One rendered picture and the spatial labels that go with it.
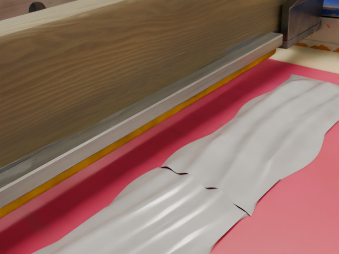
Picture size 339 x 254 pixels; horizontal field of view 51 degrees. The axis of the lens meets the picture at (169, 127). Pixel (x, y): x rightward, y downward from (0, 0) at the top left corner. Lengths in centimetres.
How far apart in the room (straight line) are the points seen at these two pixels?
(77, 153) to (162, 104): 7
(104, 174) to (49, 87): 8
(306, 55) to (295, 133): 17
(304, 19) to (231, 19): 11
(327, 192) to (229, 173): 6
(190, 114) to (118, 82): 9
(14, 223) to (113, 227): 6
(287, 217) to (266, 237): 2
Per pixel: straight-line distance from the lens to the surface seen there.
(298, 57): 41
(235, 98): 32
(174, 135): 27
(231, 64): 28
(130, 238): 19
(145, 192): 22
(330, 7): 42
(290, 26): 36
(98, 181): 24
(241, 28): 31
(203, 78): 26
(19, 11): 44
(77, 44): 20
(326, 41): 42
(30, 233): 22
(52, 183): 23
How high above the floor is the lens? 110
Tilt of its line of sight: 31 degrees down
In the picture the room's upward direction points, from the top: 6 degrees counter-clockwise
